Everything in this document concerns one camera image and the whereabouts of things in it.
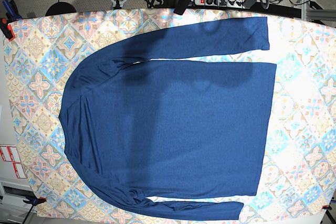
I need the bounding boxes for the blue handled clamp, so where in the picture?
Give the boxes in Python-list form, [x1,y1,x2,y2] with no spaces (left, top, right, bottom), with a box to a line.
[3,0,22,22]

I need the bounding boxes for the white power strip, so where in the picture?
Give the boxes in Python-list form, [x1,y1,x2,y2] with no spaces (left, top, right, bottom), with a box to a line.
[193,0,245,8]

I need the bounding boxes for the white red-bordered label stickers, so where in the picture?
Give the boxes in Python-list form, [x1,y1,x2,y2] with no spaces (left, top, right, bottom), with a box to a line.
[1,145,26,179]

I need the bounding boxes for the black clamp bottom right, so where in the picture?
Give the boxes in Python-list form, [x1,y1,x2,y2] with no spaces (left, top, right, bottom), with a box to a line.
[322,205,332,210]

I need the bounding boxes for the black bar under mount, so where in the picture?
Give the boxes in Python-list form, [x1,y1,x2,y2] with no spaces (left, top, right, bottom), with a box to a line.
[173,0,191,15]

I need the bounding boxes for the black round stand base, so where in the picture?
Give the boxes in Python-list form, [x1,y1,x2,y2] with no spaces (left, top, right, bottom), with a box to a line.
[45,2,77,16]

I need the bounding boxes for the black red table clamp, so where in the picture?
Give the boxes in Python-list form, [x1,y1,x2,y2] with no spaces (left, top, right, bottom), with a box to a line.
[1,18,15,41]

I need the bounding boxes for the blue long-sleeve shirt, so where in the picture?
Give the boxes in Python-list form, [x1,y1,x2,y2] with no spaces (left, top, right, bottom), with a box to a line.
[59,17,277,221]

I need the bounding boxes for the black clamp bottom left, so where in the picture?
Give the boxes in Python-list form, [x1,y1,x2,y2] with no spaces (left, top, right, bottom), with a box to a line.
[23,196,46,206]

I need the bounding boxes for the patterned tile tablecloth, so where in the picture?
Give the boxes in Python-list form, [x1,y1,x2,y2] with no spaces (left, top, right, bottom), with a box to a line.
[1,9,335,223]

